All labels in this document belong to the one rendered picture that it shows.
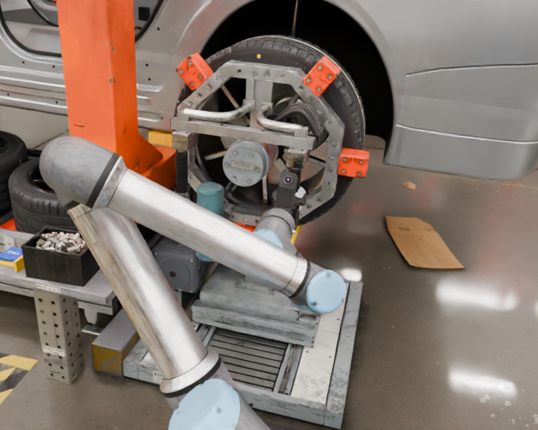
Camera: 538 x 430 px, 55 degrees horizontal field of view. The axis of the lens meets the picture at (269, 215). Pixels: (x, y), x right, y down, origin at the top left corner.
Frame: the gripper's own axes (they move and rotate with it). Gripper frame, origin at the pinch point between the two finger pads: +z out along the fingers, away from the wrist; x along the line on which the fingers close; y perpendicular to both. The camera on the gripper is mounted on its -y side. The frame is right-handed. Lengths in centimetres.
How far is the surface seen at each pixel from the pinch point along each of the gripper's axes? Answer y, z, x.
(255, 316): 69, 26, -14
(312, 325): 68, 26, 8
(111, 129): -8, 3, -59
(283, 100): -9, 63, -18
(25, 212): 40, 23, -112
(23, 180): 32, 36, -121
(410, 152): 2, 55, 33
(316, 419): 80, -7, 16
